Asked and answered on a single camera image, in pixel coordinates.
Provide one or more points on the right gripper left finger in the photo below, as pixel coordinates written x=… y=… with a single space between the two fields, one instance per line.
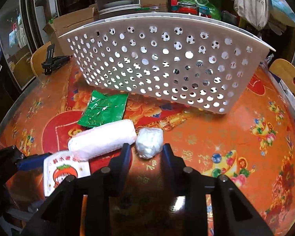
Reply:
x=85 y=199

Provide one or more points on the tomato cartoon white packet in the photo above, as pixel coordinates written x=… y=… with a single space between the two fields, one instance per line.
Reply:
x=58 y=166

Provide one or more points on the white perforated plastic basket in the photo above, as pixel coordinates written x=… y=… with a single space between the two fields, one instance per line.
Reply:
x=191 y=60

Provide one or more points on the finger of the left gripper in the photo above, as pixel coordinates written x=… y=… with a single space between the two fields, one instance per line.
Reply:
x=32 y=162

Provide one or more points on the red lidded glass jar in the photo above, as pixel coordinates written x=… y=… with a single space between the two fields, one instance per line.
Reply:
x=185 y=10

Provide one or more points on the left wooden chair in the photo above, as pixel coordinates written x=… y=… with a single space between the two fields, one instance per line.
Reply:
x=38 y=58

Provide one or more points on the small cardboard box behind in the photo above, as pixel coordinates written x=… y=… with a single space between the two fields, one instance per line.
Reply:
x=161 y=4

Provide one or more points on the green foil snack packet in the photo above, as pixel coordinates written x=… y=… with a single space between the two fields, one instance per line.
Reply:
x=103 y=109

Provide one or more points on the white pink towel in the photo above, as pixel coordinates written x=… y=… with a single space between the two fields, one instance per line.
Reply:
x=101 y=140

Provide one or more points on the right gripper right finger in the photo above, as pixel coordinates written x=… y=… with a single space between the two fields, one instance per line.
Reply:
x=233 y=214

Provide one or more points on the white hanging tote bag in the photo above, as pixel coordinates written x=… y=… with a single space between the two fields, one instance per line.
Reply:
x=255 y=12

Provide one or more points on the black phone stand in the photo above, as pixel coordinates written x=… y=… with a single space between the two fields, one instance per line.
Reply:
x=52 y=63

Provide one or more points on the blue printed hanging bag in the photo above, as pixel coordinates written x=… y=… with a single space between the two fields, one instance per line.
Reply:
x=282 y=12

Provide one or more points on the right wooden chair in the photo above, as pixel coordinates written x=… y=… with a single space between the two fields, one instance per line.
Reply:
x=286 y=72

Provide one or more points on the wooden chair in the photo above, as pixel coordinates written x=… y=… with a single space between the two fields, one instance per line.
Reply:
x=38 y=58
x=286 y=72

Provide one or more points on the white plastic wrapped ball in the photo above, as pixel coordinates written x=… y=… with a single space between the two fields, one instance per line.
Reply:
x=149 y=142

